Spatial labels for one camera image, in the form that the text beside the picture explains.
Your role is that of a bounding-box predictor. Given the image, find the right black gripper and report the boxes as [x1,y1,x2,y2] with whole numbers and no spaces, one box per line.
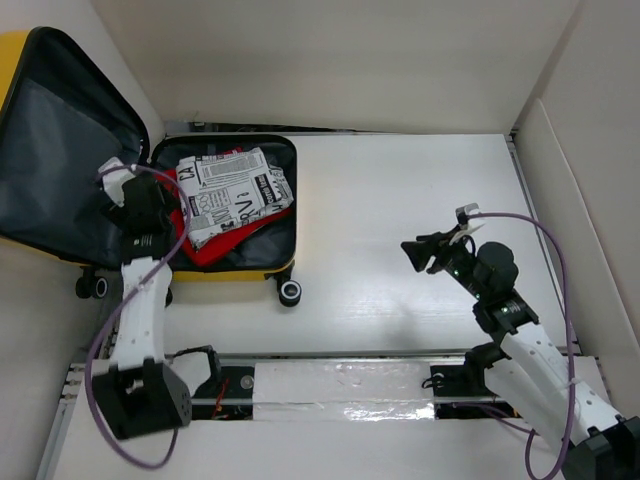
[400,224,488,301]

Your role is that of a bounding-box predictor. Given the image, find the red shirt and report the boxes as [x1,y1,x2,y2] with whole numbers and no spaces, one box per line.
[164,147,293,267]

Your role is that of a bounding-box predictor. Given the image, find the newspaper print garment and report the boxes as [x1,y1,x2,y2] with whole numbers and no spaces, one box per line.
[175,148,294,250]

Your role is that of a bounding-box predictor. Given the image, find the yellow suitcase with grey lining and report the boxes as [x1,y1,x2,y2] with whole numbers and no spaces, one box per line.
[1,27,301,307]

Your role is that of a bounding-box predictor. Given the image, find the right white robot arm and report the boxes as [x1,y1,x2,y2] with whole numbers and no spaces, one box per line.
[400,233,639,479]

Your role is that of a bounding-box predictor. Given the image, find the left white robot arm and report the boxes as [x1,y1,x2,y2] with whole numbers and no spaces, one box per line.
[91,170,223,440]

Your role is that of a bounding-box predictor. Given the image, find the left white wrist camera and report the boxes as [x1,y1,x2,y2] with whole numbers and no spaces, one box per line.
[98,157,135,207]

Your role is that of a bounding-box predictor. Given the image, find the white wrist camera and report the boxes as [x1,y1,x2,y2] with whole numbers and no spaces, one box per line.
[98,157,135,207]
[446,203,485,245]

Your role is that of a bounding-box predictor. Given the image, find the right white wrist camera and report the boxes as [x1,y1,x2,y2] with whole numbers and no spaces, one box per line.
[446,203,485,245]

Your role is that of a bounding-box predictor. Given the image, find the aluminium mounting rail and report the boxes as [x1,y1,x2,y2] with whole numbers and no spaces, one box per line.
[59,349,606,421]

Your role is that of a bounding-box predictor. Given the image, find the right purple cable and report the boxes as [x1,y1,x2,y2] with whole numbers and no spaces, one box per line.
[462,212,576,480]

